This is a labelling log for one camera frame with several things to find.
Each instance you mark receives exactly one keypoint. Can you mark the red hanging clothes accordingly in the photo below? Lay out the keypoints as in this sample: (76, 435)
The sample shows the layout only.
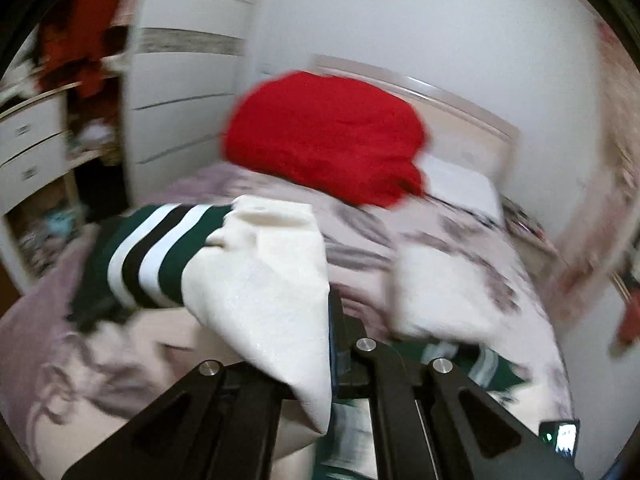
(80, 25)

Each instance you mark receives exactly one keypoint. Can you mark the white bed headboard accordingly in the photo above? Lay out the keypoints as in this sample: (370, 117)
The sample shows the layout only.
(465, 115)

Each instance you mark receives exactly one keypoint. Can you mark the green striped sweater cream sleeves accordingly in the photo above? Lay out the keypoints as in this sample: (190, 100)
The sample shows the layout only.
(250, 285)

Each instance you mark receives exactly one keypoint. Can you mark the floral pink bed blanket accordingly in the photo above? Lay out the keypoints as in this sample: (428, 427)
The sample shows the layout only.
(360, 240)

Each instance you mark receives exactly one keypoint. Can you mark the floral curtain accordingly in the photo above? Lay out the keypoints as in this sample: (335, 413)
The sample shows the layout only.
(605, 170)

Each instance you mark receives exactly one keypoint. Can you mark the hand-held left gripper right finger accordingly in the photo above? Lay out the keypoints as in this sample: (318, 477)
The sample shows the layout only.
(333, 335)

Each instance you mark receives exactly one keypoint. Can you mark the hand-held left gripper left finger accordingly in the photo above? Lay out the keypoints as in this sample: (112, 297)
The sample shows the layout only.
(220, 390)

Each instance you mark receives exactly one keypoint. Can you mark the red cloth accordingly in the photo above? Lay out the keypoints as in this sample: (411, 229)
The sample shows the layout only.
(325, 135)

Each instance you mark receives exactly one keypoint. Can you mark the white wardrobe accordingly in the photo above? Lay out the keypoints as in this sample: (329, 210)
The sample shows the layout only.
(180, 60)

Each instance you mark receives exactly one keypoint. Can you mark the white pillow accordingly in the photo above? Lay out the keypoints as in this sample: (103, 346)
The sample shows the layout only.
(465, 185)

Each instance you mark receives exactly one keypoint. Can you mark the white drawer unit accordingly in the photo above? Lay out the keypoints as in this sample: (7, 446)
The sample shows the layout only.
(30, 150)

